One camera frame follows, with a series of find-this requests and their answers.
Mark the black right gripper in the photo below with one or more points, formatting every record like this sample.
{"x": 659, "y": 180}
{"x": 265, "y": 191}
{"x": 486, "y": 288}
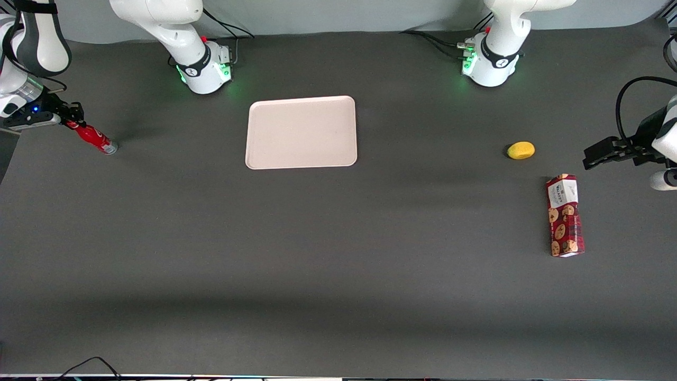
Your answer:
{"x": 54, "y": 106}

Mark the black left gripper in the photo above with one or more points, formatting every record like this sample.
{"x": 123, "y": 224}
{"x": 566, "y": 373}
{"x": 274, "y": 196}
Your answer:
{"x": 646, "y": 133}

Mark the red coke bottle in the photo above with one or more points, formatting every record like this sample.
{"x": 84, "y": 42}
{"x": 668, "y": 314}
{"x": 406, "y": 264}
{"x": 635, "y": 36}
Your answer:
{"x": 95, "y": 138}

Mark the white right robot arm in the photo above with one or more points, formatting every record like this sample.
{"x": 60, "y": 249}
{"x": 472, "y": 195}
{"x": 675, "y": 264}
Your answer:
{"x": 195, "y": 58}

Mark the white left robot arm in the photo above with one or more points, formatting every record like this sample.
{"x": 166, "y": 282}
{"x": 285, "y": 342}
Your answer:
{"x": 494, "y": 58}

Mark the pale pink plastic tray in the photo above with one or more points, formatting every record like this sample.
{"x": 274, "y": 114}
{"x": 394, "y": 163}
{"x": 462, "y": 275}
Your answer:
{"x": 301, "y": 132}

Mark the red cookie box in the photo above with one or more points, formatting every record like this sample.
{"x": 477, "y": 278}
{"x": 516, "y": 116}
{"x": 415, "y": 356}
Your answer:
{"x": 565, "y": 217}

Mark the yellow lemon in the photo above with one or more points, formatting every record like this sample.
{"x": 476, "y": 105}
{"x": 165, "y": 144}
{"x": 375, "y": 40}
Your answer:
{"x": 521, "y": 150}

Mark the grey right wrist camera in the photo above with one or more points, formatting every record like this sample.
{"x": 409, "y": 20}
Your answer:
{"x": 29, "y": 120}

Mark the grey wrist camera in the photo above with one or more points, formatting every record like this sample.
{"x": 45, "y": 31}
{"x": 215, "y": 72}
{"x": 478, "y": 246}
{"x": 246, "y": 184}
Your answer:
{"x": 665, "y": 180}
{"x": 29, "y": 120}

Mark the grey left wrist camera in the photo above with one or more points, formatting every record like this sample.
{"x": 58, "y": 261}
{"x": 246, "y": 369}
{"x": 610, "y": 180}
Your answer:
{"x": 665, "y": 180}

